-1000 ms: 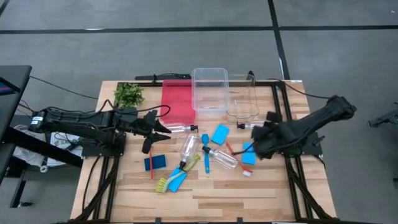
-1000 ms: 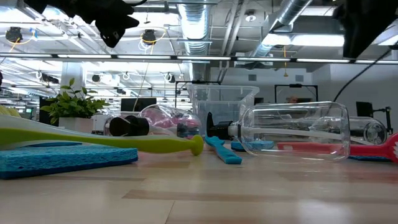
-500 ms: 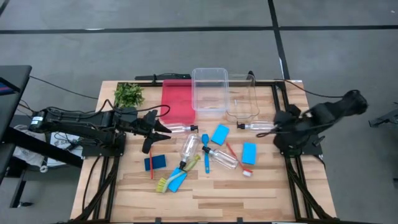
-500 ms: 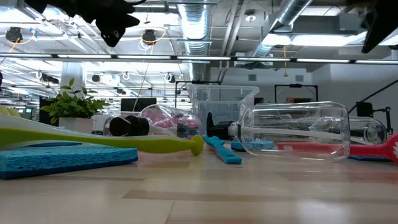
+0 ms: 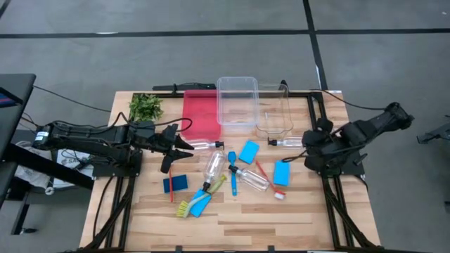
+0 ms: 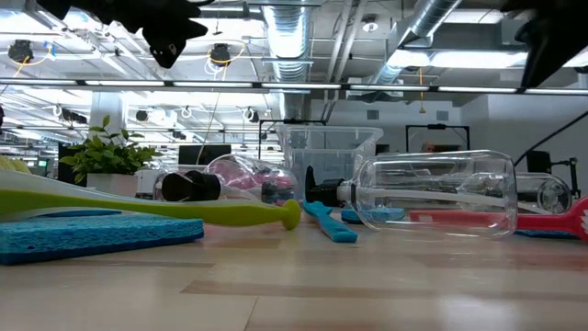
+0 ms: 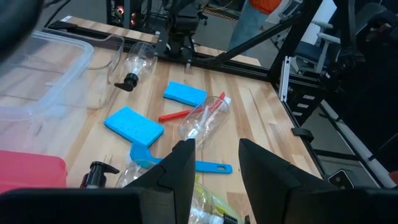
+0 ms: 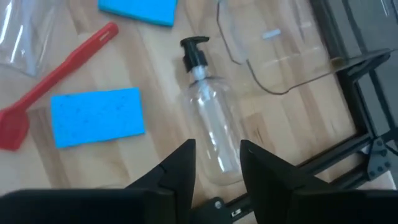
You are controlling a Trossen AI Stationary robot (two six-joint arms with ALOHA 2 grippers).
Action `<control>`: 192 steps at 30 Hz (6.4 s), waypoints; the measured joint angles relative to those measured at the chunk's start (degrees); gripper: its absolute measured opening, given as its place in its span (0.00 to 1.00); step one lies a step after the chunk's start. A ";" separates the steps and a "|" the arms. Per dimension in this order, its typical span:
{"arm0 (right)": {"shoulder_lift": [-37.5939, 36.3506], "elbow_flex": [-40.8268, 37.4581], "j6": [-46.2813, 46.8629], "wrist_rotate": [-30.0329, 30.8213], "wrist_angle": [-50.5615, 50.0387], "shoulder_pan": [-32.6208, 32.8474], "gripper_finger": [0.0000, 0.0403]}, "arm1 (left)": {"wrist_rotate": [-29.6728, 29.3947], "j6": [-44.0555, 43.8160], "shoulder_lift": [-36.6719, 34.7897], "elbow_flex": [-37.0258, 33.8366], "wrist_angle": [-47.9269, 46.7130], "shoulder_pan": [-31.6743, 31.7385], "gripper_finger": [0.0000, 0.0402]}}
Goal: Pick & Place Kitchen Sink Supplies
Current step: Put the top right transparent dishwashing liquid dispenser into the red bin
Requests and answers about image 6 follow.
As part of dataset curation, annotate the ribbed silver ventilation duct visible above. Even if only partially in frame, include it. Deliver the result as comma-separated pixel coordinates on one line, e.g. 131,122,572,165
260,0,314,121

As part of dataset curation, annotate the blue plastic scoop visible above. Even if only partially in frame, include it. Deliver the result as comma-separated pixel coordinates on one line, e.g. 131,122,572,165
301,200,359,244

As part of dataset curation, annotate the black cabinet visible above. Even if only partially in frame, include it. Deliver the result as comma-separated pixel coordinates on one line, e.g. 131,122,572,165
57,143,88,188

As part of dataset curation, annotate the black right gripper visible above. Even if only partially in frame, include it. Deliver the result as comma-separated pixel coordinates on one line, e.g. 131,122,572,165
500,0,588,88

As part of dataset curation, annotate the dark blue sponge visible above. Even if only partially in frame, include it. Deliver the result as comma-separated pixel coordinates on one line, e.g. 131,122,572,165
36,209,123,219

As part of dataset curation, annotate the black ceiling cable reel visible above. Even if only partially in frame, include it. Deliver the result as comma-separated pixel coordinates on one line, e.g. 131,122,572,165
6,39,36,64
209,42,233,68

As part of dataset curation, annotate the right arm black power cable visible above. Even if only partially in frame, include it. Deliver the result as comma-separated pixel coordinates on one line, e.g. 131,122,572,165
513,108,588,167

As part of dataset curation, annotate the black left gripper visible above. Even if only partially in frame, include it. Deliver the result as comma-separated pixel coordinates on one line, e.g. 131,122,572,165
103,0,210,70

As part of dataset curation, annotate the light blue sponge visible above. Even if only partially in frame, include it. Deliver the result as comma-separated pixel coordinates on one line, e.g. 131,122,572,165
514,228,581,240
340,207,406,225
0,215,205,267

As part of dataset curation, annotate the green plant in white pot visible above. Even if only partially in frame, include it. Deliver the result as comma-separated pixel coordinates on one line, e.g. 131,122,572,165
58,114,163,199

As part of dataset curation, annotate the green dish brush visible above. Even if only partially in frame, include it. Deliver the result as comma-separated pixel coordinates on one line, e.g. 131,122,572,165
0,155,303,231

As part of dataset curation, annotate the red dish brush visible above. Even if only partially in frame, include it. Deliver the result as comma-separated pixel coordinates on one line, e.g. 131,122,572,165
408,195,588,243

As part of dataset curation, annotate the spiral silver ventilation duct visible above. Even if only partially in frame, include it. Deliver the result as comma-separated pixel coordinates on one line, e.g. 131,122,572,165
369,0,463,88

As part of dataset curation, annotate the black metal station frame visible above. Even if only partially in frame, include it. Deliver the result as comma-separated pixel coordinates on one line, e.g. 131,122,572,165
404,123,471,153

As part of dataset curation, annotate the long linear ceiling light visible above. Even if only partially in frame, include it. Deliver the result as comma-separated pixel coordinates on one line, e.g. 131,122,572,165
0,77,588,97

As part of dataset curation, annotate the black monitor on arm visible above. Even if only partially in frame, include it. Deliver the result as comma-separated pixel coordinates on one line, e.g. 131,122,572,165
526,149,581,199

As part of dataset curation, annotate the yellow hanging cord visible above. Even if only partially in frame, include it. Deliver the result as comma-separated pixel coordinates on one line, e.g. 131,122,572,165
416,66,427,115

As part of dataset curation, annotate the tall clear plastic bin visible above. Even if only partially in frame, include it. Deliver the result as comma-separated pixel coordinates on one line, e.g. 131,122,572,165
275,124,385,206

